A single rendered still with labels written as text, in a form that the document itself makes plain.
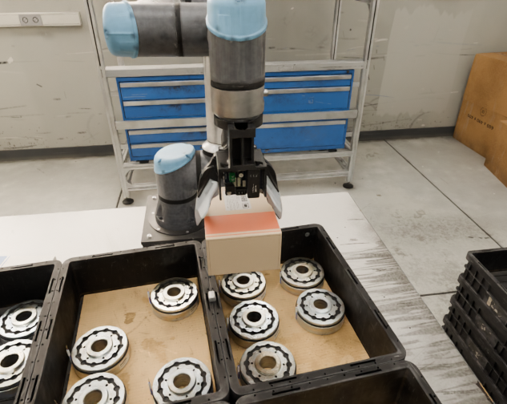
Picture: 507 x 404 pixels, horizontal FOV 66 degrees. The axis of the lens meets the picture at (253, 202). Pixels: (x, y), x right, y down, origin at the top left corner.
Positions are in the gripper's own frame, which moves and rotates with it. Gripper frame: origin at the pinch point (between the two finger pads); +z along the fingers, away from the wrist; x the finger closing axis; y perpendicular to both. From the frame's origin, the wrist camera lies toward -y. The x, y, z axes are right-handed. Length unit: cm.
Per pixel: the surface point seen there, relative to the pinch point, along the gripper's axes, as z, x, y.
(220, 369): 16.5, -5.1, 17.7
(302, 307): 23.8, 13.2, 0.3
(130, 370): 26.6, -21.9, 8.5
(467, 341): 81, 87, -26
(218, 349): 16.6, -5.2, 13.7
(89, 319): 26.8, -32.1, -5.4
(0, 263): 31, -62, -33
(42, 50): 22, -122, -279
